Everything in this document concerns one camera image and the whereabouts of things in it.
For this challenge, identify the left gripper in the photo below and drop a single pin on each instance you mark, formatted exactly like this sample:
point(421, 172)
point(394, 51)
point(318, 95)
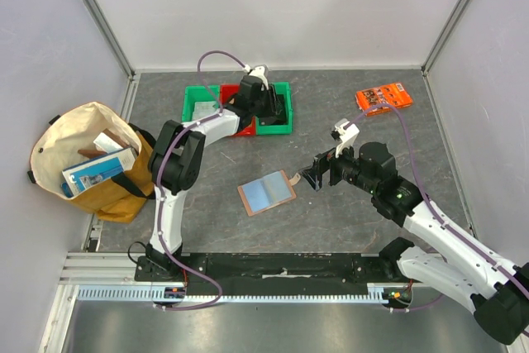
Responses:
point(273, 107)

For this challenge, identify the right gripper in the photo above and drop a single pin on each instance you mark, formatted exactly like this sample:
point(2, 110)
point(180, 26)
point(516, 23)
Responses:
point(323, 169)

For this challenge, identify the tan leather card holder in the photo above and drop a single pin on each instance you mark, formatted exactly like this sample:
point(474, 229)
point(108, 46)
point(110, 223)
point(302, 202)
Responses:
point(266, 192)

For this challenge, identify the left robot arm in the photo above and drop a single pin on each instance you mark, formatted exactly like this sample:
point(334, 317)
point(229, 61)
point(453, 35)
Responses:
point(177, 159)

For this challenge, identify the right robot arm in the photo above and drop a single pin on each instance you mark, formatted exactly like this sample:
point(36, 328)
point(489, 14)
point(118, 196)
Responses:
point(493, 288)

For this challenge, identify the black cards in green bin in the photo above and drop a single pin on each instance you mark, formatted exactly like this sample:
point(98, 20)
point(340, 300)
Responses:
point(275, 120)

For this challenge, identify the grey cards in green bin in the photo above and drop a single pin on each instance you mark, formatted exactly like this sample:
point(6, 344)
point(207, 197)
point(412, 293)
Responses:
point(203, 109)

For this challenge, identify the right green plastic bin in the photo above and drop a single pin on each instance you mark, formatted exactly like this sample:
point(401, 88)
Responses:
point(284, 89)

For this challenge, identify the green plastic bin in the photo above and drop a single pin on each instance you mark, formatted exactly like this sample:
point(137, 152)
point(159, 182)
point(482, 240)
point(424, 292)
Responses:
point(284, 89)
point(197, 93)

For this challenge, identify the left green plastic bin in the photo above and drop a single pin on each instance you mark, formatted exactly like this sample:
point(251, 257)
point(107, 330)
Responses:
point(197, 93)

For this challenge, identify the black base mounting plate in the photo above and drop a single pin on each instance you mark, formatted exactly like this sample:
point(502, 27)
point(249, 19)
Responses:
point(289, 274)

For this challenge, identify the orange screw box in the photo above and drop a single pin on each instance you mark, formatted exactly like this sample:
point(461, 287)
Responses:
point(393, 93)

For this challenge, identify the white packet in bag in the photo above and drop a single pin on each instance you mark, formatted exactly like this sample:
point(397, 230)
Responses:
point(104, 143)

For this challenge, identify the cream and tan tote bag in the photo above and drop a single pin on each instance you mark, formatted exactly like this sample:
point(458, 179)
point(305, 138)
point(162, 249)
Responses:
point(118, 199)

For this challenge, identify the brown item in bag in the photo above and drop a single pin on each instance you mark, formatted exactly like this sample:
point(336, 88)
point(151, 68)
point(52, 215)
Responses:
point(94, 153)

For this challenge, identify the blue book in bag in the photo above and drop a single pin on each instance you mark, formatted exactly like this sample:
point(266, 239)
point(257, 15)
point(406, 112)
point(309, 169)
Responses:
point(83, 176)

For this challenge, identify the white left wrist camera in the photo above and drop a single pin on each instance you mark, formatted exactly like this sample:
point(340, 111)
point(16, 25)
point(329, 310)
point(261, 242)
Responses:
point(260, 72)

